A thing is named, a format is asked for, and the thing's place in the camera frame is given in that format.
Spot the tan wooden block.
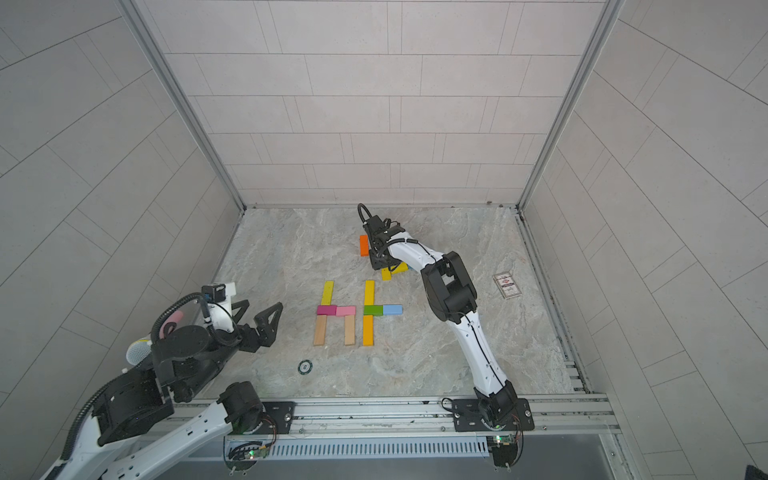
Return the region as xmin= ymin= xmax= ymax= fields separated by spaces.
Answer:
xmin=313 ymin=315 xmax=327 ymax=346
xmin=344 ymin=315 xmax=356 ymax=346

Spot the pink block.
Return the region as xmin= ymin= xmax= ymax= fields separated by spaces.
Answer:
xmin=335 ymin=306 xmax=356 ymax=317

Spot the right circuit board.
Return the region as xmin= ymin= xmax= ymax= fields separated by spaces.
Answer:
xmin=486 ymin=435 xmax=524 ymax=469

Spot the orange block top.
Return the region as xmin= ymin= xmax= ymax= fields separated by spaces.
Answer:
xmin=359 ymin=235 xmax=369 ymax=257

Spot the small printed card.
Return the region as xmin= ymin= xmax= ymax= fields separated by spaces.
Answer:
xmin=493 ymin=271 xmax=522 ymax=299

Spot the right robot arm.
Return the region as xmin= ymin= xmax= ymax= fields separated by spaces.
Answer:
xmin=357 ymin=203 xmax=518 ymax=428

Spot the green block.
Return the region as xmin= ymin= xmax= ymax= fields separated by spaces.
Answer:
xmin=363 ymin=305 xmax=384 ymax=316

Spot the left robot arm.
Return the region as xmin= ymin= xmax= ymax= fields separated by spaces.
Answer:
xmin=44 ymin=284 xmax=290 ymax=479

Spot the magenta block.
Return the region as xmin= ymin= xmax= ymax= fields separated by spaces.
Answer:
xmin=316 ymin=305 xmax=338 ymax=317

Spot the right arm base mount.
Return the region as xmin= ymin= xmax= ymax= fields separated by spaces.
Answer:
xmin=441 ymin=397 xmax=535 ymax=433

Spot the circuit board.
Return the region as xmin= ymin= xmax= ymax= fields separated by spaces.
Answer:
xmin=486 ymin=435 xmax=524 ymax=469
xmin=224 ymin=441 xmax=272 ymax=472

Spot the orange block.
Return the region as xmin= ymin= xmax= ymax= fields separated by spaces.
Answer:
xmin=359 ymin=235 xmax=369 ymax=257
xmin=362 ymin=315 xmax=374 ymax=346

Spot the pink microphone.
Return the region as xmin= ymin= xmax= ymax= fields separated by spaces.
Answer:
xmin=126 ymin=311 xmax=184 ymax=366

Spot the yellow block small horizontal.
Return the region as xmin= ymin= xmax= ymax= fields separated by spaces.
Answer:
xmin=390 ymin=262 xmax=408 ymax=274

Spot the light blue block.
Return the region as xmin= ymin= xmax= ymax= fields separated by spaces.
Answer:
xmin=382 ymin=304 xmax=403 ymax=316

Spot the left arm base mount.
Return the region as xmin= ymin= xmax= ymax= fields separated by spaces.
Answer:
xmin=233 ymin=401 xmax=297 ymax=435

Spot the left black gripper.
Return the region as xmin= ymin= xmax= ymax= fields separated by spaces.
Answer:
xmin=182 ymin=299 xmax=288 ymax=397

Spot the left circuit board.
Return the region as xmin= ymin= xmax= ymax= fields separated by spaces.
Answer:
xmin=224 ymin=441 xmax=272 ymax=472

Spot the aluminium rail frame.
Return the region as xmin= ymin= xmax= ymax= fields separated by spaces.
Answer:
xmin=116 ymin=392 xmax=622 ymax=444

